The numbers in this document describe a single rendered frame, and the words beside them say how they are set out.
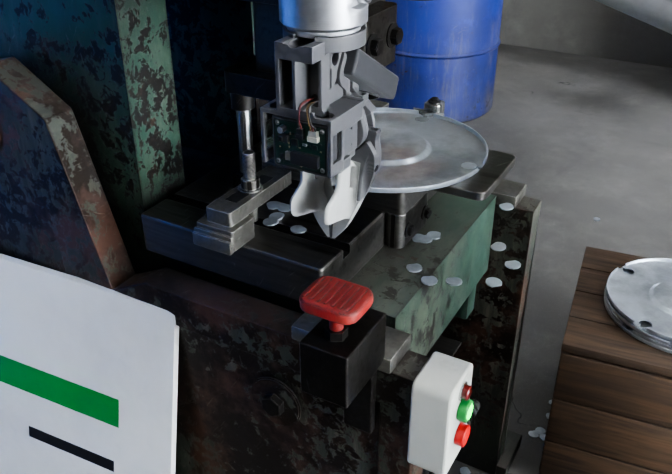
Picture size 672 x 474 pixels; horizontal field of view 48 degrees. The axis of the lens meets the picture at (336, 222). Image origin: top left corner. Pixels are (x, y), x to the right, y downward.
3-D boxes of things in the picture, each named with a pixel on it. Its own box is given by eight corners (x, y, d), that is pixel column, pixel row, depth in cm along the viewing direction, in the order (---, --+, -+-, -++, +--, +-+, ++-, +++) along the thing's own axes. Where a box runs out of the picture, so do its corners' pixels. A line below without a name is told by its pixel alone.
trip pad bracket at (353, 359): (382, 430, 95) (388, 303, 86) (346, 483, 88) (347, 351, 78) (341, 414, 98) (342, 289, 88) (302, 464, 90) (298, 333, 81)
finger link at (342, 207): (308, 257, 72) (306, 169, 67) (338, 230, 76) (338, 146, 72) (336, 266, 70) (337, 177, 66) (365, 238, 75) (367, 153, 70)
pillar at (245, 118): (257, 169, 113) (252, 78, 106) (249, 174, 111) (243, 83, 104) (245, 166, 114) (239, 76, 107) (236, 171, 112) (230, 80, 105)
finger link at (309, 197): (280, 249, 73) (277, 162, 68) (311, 223, 77) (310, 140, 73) (308, 257, 72) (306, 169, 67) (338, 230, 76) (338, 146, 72)
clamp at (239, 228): (299, 203, 110) (297, 137, 105) (230, 255, 97) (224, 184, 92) (264, 193, 112) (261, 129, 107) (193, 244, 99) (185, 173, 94)
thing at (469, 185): (508, 234, 112) (518, 151, 106) (475, 279, 102) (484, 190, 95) (360, 197, 123) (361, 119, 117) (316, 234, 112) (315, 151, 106)
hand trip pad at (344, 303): (376, 344, 84) (378, 288, 80) (351, 375, 80) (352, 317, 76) (322, 326, 87) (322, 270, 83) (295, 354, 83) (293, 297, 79)
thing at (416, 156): (439, 213, 91) (439, 208, 91) (244, 164, 103) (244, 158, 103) (514, 133, 113) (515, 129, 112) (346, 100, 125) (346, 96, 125)
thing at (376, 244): (452, 177, 131) (455, 145, 128) (322, 309, 97) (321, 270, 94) (305, 143, 144) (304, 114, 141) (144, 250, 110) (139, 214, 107)
